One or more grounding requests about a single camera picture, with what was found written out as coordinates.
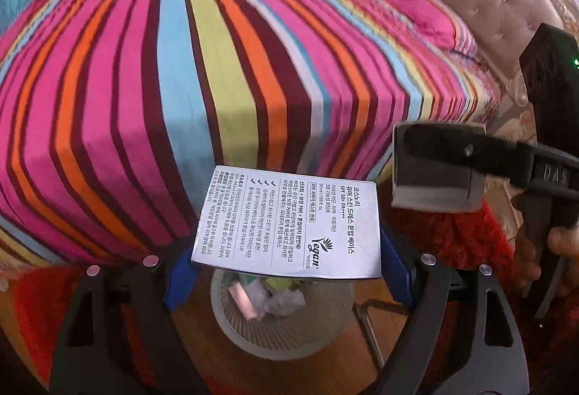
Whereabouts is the red rug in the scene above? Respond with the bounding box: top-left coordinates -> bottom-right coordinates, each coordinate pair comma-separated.
0,200 -> 544,395

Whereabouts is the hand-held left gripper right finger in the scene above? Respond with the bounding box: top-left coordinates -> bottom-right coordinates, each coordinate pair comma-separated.
357,225 -> 530,395

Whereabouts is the white printed carton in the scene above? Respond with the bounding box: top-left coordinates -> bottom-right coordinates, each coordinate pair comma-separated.
191,165 -> 383,280

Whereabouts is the grey carton box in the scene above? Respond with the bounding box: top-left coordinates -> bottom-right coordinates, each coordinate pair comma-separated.
391,124 -> 487,212

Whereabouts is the grey metal bar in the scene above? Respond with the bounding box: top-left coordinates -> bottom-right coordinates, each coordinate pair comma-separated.
353,302 -> 399,378

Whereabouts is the person's right hand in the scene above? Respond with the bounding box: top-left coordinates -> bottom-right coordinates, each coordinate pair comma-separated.
547,227 -> 579,269

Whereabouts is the person's right forearm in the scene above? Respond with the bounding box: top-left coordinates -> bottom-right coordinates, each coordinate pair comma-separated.
538,262 -> 579,395

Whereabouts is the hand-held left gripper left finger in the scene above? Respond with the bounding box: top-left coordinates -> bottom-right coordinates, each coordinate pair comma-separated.
49,243 -> 209,395

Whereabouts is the white trash bin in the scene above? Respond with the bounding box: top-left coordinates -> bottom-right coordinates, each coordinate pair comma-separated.
210,268 -> 356,355

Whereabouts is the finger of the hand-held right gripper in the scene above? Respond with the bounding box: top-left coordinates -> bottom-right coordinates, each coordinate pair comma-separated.
400,126 -> 530,188

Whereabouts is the large pink pillow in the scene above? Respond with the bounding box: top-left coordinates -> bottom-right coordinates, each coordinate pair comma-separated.
317,0 -> 457,52

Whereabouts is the striped bed sheet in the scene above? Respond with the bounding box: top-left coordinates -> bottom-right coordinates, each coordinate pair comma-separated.
0,0 -> 503,269

